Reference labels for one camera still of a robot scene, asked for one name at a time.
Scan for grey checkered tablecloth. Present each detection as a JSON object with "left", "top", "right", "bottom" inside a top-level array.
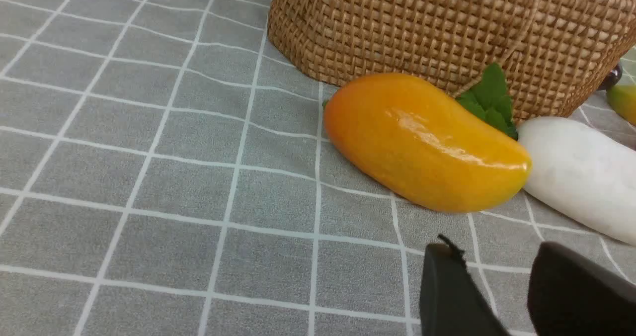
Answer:
[{"left": 0, "top": 0, "right": 635, "bottom": 336}]

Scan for woven wicker basket green lining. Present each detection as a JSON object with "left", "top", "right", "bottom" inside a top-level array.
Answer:
[{"left": 267, "top": 0, "right": 636, "bottom": 122}]

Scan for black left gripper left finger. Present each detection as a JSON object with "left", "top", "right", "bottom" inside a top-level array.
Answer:
[{"left": 419, "top": 234, "right": 509, "bottom": 336}]

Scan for orange yellow mango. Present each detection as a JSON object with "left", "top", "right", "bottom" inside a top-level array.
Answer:
[{"left": 323, "top": 73, "right": 532, "bottom": 213}]

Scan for orange persimmon green leaf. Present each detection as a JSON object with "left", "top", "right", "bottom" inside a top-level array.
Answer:
[{"left": 456, "top": 62, "right": 518, "bottom": 141}]

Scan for white radish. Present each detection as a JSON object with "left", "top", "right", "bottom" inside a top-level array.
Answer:
[{"left": 518, "top": 117, "right": 636, "bottom": 246}]

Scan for dark purple eggplant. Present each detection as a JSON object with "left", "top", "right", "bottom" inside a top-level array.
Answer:
[{"left": 597, "top": 63, "right": 623, "bottom": 91}]

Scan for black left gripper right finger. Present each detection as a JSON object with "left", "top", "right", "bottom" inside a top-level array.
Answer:
[{"left": 527, "top": 242, "right": 636, "bottom": 336}]

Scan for yellow banana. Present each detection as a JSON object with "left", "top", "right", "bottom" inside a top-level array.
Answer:
[{"left": 606, "top": 84, "right": 636, "bottom": 126}]

